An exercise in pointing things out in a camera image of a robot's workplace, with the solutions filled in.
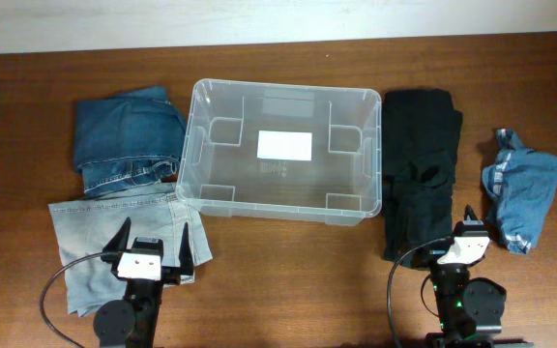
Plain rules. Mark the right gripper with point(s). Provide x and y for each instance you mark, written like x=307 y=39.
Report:
x=437 y=251

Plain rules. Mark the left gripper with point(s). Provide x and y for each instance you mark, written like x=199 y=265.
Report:
x=169 y=275

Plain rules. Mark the light grey-blue jeans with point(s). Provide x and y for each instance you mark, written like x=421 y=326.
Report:
x=85 y=226

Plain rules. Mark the black garment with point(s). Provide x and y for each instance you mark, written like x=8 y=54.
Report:
x=420 y=135

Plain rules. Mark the dark blue jeans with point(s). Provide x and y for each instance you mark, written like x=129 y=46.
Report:
x=132 y=139

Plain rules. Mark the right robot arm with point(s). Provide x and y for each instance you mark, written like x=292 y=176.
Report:
x=469 y=309

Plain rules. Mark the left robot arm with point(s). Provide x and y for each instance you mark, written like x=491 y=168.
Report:
x=132 y=320

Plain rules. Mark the blue crumpled shirt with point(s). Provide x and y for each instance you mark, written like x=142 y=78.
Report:
x=521 y=184

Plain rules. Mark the clear plastic storage bin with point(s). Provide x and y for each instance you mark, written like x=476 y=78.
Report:
x=221 y=175

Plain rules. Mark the white label in bin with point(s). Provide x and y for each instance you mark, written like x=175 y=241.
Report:
x=284 y=145

